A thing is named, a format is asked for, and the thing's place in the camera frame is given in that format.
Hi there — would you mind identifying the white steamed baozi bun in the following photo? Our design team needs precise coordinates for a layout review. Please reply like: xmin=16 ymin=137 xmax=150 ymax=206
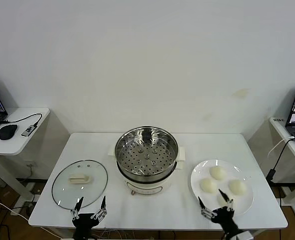
xmin=199 ymin=178 xmax=218 ymax=194
xmin=209 ymin=165 xmax=227 ymax=181
xmin=216 ymin=191 xmax=235 ymax=207
xmin=228 ymin=179 xmax=247 ymax=196

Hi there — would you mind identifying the black computer mouse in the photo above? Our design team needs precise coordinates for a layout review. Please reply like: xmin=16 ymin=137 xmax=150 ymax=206
xmin=0 ymin=124 xmax=18 ymax=141

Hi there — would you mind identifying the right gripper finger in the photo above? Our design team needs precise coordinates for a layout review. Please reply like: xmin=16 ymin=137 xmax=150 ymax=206
xmin=218 ymin=188 xmax=237 ymax=216
xmin=197 ymin=196 xmax=214 ymax=221

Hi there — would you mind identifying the stainless steel steamer basket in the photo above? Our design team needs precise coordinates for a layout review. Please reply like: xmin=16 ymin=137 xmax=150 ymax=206
xmin=115 ymin=125 xmax=179 ymax=179

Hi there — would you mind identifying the black usb hub cable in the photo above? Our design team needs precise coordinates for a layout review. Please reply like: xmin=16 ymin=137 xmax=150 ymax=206
xmin=0 ymin=113 xmax=43 ymax=126

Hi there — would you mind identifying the white floor cable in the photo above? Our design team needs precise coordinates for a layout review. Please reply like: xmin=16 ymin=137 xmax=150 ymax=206
xmin=0 ymin=193 xmax=30 ymax=221

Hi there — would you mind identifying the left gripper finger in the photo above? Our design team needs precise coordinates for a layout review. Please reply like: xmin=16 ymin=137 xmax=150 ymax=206
xmin=92 ymin=195 xmax=108 ymax=223
xmin=70 ymin=196 xmax=84 ymax=221

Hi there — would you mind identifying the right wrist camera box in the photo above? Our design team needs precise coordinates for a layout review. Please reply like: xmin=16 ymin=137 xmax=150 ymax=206
xmin=233 ymin=229 xmax=253 ymax=240

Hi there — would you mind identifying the white laptop cable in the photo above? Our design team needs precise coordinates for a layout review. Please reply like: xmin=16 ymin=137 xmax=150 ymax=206
xmin=267 ymin=136 xmax=295 ymax=159

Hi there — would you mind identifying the white round plate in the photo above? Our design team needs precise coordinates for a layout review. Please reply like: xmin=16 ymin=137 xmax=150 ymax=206
xmin=190 ymin=159 xmax=255 ymax=217

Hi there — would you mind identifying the glass lid with cream handle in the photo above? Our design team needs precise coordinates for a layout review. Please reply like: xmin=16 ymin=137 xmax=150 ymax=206
xmin=51 ymin=159 xmax=109 ymax=209

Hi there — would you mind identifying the grey usb hub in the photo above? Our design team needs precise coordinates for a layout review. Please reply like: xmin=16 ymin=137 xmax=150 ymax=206
xmin=21 ymin=123 xmax=38 ymax=137

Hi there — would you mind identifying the white side table with label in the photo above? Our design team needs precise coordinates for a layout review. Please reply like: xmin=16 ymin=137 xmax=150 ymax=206
xmin=269 ymin=116 xmax=295 ymax=221

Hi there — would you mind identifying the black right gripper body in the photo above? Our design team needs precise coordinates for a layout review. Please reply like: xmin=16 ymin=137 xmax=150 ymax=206
xmin=209 ymin=206 xmax=240 ymax=235

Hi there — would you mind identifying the cream electric cooking pot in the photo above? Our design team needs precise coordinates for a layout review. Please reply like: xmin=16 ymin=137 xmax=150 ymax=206
xmin=108 ymin=145 xmax=188 ymax=196

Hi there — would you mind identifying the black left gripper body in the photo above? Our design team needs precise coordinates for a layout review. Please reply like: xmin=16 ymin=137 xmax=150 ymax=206
xmin=72 ymin=212 xmax=100 ymax=240

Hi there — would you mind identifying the black cable with adapter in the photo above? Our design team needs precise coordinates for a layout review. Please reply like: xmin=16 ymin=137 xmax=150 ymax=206
xmin=267 ymin=138 xmax=295 ymax=185

